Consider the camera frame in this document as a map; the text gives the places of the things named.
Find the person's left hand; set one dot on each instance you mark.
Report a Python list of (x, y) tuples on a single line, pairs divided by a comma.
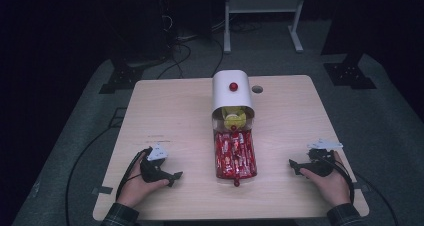
[(138, 189)]

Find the white metal stand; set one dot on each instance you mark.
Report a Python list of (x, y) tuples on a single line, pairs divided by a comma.
[(263, 4)]

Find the yellow snack packet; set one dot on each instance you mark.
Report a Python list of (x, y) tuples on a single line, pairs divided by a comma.
[(235, 121), (230, 110)]

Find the person's right hand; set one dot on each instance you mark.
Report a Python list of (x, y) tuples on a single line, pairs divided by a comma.
[(333, 187)]

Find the clear drawer with red packets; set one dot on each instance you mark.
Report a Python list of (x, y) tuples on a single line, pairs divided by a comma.
[(236, 183)]

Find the clear drawer with yellow packets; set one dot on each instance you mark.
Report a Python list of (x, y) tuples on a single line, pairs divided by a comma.
[(216, 122)]

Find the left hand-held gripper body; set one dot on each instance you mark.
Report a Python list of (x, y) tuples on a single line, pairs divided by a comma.
[(151, 172)]

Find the dark equipment rack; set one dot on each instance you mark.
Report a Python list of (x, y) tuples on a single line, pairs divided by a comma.
[(143, 22)]

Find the grey tape strip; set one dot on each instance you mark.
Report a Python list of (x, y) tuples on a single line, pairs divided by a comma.
[(101, 190)]

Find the pile of red snack packets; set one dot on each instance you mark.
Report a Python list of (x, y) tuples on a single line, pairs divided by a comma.
[(235, 156)]

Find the black stand base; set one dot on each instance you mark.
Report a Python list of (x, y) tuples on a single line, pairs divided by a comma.
[(348, 74), (121, 77)]

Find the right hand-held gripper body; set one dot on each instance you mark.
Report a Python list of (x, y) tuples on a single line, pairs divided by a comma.
[(320, 167)]

